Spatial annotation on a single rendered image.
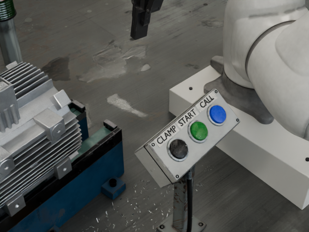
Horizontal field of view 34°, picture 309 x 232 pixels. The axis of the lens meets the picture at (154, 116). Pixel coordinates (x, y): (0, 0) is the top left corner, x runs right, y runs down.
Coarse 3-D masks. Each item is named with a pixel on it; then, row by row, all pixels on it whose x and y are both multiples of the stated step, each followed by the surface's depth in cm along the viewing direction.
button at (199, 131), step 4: (192, 124) 77; (196, 124) 77; (200, 124) 77; (204, 124) 78; (192, 128) 76; (196, 128) 76; (200, 128) 77; (204, 128) 77; (192, 132) 76; (196, 132) 76; (200, 132) 77; (204, 132) 77; (196, 136) 76; (200, 136) 76; (204, 136) 77; (200, 140) 77
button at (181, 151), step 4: (176, 140) 74; (180, 140) 74; (172, 144) 74; (176, 144) 74; (180, 144) 74; (184, 144) 74; (172, 148) 73; (176, 148) 73; (180, 148) 74; (184, 148) 74; (172, 152) 73; (176, 152) 73; (180, 152) 74; (184, 152) 74; (176, 156) 73; (180, 156) 73; (184, 156) 74
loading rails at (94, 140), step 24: (96, 144) 95; (120, 144) 100; (72, 168) 91; (96, 168) 97; (120, 168) 104; (48, 192) 88; (72, 192) 94; (96, 192) 101; (120, 192) 102; (0, 216) 82; (24, 216) 86; (48, 216) 91; (72, 216) 98
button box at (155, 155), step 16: (208, 96) 80; (192, 112) 78; (208, 112) 79; (176, 128) 76; (208, 128) 78; (224, 128) 80; (144, 144) 76; (160, 144) 73; (192, 144) 76; (208, 144) 77; (144, 160) 75; (160, 160) 73; (176, 160) 73; (192, 160) 75; (160, 176) 75; (176, 176) 73
